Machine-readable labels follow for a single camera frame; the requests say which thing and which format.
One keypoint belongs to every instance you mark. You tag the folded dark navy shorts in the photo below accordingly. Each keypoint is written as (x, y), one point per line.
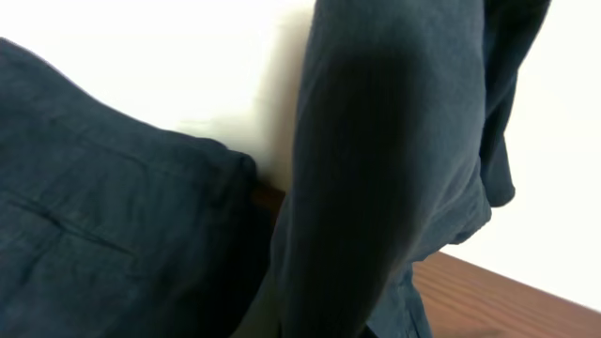
(111, 227)

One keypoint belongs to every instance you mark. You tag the dark blue denim shorts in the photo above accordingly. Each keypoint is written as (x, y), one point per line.
(399, 150)

